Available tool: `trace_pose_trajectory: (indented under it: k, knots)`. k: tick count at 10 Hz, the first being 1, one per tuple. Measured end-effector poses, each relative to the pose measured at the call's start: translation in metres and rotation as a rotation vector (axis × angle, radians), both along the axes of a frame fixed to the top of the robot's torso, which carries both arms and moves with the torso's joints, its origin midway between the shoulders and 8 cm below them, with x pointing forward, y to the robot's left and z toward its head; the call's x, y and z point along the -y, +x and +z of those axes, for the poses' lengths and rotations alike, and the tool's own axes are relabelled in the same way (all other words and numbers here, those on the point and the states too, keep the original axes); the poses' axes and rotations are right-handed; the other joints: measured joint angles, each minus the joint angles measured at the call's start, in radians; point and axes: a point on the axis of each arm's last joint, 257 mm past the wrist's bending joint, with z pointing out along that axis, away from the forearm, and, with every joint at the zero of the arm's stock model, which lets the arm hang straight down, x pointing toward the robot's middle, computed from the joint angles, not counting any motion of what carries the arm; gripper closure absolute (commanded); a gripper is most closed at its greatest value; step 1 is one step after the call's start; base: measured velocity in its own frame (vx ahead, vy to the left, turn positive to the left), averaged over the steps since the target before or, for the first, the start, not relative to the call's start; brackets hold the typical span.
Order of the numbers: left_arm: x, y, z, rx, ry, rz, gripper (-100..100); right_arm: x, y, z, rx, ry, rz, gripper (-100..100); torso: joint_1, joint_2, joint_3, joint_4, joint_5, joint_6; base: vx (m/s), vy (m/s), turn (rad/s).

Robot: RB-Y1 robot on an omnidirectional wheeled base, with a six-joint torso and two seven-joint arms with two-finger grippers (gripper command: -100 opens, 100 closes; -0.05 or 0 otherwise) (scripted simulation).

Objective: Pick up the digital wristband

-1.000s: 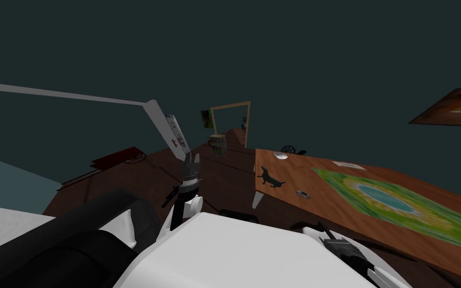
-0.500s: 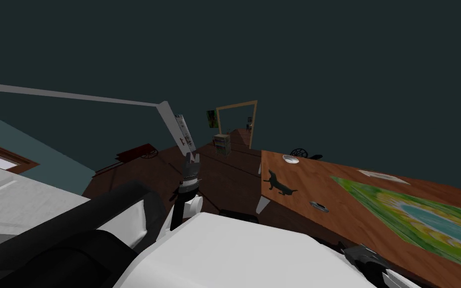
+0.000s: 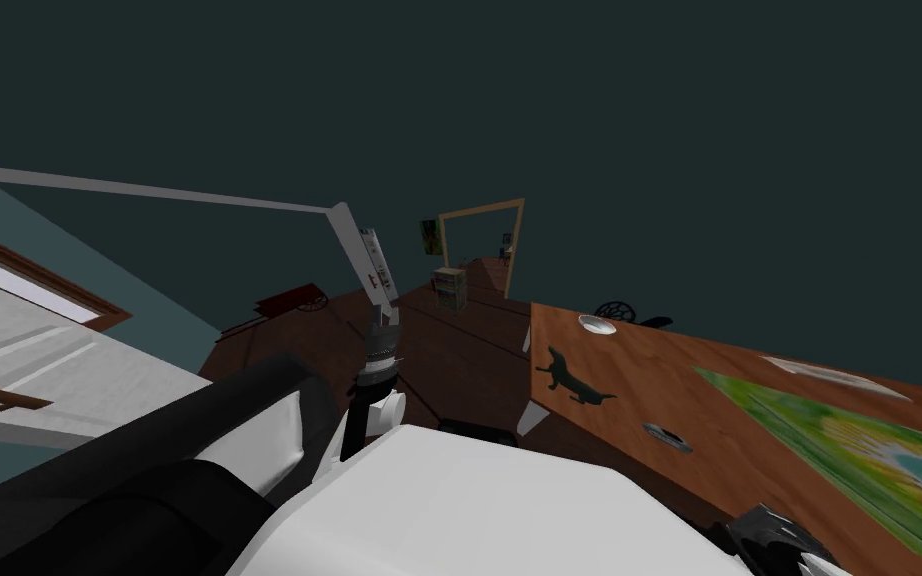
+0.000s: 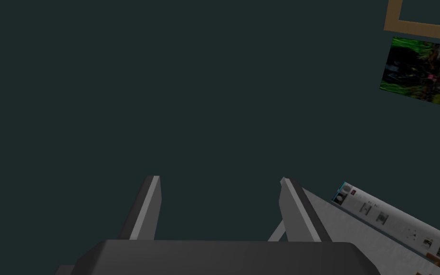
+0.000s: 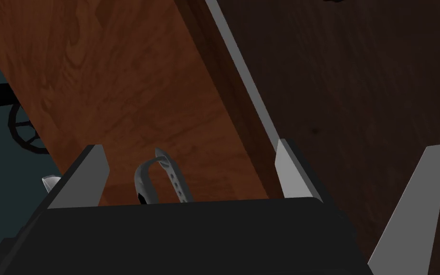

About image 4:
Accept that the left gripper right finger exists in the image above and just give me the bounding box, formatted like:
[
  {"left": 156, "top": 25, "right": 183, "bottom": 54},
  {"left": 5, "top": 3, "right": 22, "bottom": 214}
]
[{"left": 279, "top": 176, "right": 333, "bottom": 243}]

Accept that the tan wooden frame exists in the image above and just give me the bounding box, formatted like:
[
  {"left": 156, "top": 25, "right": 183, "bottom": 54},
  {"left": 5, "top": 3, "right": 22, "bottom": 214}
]
[{"left": 383, "top": 0, "right": 440, "bottom": 43}]

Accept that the green and dark wall picture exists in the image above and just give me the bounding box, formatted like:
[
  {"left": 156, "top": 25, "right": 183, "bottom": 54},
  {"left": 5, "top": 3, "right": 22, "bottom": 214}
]
[{"left": 379, "top": 36, "right": 440, "bottom": 112}]

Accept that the grey fridge with magnets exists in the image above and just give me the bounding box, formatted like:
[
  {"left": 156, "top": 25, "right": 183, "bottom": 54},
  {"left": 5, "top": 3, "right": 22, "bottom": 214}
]
[{"left": 267, "top": 181, "right": 440, "bottom": 275}]

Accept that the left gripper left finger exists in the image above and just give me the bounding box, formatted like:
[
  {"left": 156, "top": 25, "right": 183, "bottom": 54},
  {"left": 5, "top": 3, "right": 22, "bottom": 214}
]
[{"left": 118, "top": 175, "right": 163, "bottom": 241}]

